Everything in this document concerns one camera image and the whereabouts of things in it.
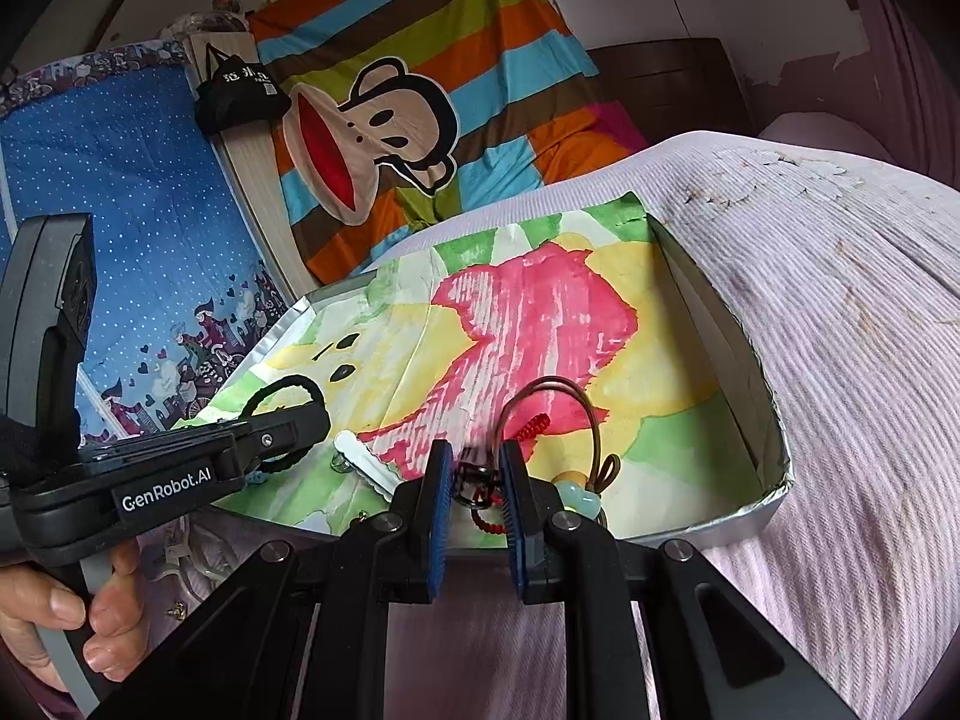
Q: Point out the pink pillow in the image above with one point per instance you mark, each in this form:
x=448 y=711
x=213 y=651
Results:
x=817 y=135

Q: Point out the white hair clip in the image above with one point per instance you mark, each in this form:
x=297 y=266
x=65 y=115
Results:
x=360 y=454

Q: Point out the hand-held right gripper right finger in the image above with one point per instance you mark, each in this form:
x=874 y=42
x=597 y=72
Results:
x=514 y=510

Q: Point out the beige hair claw clip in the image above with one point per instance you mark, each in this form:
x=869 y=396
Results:
x=176 y=555

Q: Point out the blue printed wardrobe cover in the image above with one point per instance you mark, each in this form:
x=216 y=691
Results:
x=135 y=225

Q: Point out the striped monkey blanket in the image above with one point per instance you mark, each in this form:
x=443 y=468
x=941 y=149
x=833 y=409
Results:
x=480 y=52

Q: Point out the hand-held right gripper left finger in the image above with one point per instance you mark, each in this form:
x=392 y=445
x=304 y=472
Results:
x=437 y=510

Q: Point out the dark wooden headboard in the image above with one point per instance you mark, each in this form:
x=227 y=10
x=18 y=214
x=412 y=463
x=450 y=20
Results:
x=667 y=90

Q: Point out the colourful painted cloth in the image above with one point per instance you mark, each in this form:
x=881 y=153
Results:
x=540 y=315

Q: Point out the pink curtain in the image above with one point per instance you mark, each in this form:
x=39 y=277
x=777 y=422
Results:
x=915 y=52

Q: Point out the grey shallow box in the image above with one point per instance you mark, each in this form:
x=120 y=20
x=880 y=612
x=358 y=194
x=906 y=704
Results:
x=750 y=517

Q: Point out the person's left hand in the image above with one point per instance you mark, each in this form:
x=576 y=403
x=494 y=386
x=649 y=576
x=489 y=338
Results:
x=22 y=630

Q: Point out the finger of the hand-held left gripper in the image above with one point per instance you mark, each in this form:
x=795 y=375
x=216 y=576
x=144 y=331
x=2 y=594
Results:
x=289 y=431

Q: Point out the light wooden panel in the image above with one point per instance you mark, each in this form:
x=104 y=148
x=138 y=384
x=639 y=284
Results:
x=255 y=165

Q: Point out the black hanging bag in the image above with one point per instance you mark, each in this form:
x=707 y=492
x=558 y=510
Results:
x=240 y=94

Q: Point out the pink striped bed blanket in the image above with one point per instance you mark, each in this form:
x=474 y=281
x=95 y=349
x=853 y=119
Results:
x=825 y=315

